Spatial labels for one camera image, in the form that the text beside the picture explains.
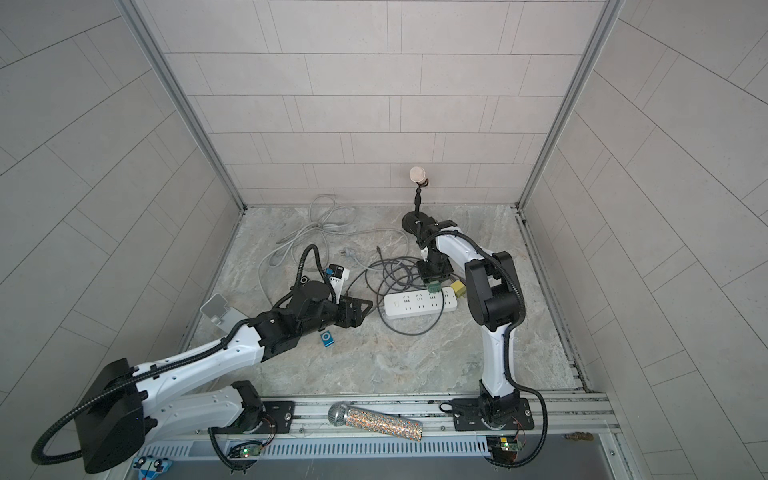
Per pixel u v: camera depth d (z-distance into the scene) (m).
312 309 0.58
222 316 0.86
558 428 0.73
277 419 0.71
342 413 0.69
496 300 0.54
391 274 0.95
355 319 0.68
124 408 0.39
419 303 0.89
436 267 0.83
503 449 0.68
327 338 0.83
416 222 0.83
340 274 0.69
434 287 0.90
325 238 1.02
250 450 0.65
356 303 0.69
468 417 0.71
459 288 0.92
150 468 0.63
